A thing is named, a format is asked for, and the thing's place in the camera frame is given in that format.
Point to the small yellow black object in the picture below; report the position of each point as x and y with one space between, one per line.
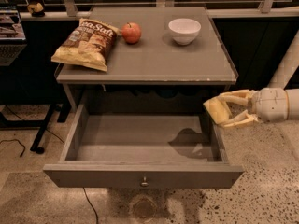
36 9

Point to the black desk with legs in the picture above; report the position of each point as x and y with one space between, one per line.
30 79

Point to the laptop on left desk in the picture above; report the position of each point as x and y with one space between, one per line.
12 36

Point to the grey cabinet with top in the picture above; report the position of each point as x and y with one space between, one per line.
156 75

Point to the sea salt chips bag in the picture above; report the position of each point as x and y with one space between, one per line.
88 45

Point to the metal drawer knob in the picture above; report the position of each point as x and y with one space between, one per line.
144 183

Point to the yellow sponge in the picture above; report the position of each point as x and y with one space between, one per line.
217 109

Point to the open grey top drawer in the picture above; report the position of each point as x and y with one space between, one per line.
117 151

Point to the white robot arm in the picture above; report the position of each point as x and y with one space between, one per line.
283 75

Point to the red apple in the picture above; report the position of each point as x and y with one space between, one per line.
131 32

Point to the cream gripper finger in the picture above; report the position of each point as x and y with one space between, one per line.
240 120
240 97

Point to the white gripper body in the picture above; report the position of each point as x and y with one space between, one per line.
270 104

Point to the white ceramic bowl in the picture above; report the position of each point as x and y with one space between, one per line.
183 30

